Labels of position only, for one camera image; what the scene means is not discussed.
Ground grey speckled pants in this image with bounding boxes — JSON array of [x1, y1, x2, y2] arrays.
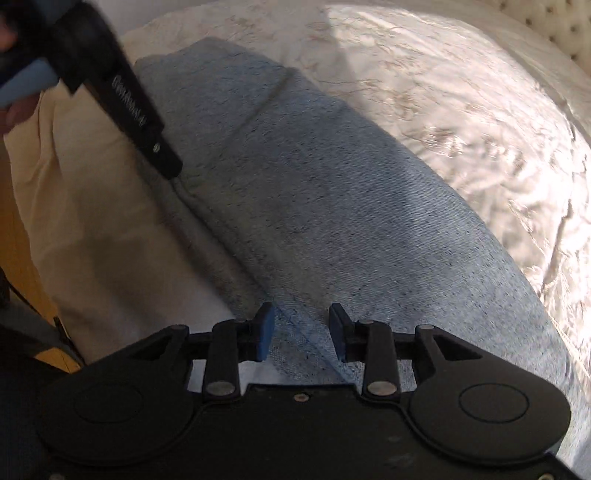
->
[[135, 38, 590, 477]]

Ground person's left hand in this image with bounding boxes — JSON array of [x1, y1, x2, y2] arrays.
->
[[1, 17, 40, 136]]

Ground cream embroidered bedspread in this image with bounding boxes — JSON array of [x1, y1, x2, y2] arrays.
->
[[1, 1, 590, 368]]

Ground tufted cream headboard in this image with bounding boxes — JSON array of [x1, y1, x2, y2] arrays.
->
[[490, 0, 591, 74]]

